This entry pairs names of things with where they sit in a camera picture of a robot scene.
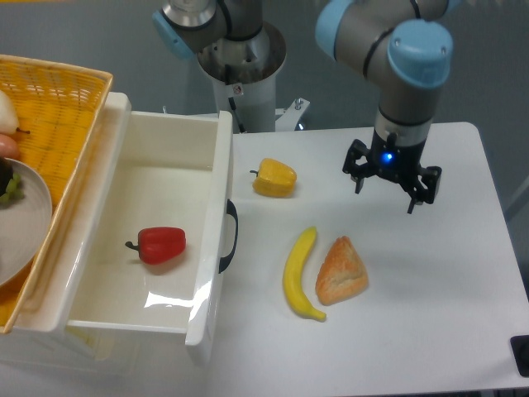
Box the black cable on pedestal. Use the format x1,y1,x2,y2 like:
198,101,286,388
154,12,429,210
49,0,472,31
225,65,249,134

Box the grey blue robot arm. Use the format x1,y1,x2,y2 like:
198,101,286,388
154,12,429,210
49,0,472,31
152,1,455,206

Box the black drawer handle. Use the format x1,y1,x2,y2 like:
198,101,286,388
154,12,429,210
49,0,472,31
218,199,239,274

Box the yellow woven basket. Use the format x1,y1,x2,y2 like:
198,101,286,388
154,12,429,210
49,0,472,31
1,55,113,334

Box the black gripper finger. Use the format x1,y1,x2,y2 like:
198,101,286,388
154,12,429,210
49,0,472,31
403,165,442,214
342,139,372,194

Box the white drawer cabinet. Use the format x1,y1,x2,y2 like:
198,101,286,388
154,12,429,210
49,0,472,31
1,93,131,373

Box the open white drawer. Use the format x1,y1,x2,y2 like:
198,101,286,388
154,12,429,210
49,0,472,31
69,112,233,366

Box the grey plate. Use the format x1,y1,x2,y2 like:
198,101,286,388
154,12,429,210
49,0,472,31
1,159,52,285

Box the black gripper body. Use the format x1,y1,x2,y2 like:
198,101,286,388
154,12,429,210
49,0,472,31
360,131,426,186

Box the black corner object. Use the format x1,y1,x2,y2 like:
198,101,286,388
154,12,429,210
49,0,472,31
510,335,529,378

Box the yellow banana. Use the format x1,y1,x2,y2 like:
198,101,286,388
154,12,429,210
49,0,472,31
282,227,326,322

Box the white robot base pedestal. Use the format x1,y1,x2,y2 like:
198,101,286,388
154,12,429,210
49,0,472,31
198,22,310,133

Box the green grapes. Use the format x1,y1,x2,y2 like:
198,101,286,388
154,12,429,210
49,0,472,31
1,173,24,205

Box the yellow bell pepper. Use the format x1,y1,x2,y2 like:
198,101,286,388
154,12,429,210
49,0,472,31
250,158,297,198

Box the triangular bread pastry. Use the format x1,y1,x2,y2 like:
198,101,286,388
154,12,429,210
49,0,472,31
315,236,369,306

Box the dark fruit on plate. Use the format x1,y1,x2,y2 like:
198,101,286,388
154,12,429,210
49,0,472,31
0,157,14,196

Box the red bell pepper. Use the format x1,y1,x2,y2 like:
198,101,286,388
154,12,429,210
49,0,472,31
125,227,187,265

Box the pale pear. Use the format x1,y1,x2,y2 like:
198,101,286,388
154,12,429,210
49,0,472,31
0,91,31,135

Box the pink peach fruit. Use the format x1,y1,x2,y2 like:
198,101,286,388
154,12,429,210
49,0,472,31
0,134,21,160

